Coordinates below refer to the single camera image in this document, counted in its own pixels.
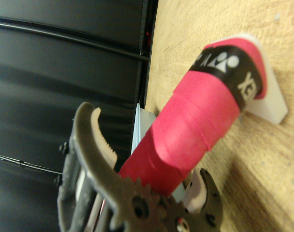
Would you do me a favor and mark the blue litter tray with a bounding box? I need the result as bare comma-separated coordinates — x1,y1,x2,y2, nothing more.
131,103,160,155

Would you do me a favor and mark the white scoop with red handle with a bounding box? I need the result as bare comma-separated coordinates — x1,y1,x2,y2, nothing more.
118,32,289,198

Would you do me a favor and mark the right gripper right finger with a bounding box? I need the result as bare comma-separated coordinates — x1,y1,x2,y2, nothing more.
165,168,224,232

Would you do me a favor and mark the black curtain stand pole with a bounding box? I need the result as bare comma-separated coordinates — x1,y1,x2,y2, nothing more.
0,153,64,174
0,15,151,60

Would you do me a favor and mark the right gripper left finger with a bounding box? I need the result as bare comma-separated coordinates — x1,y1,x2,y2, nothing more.
56,101,167,232

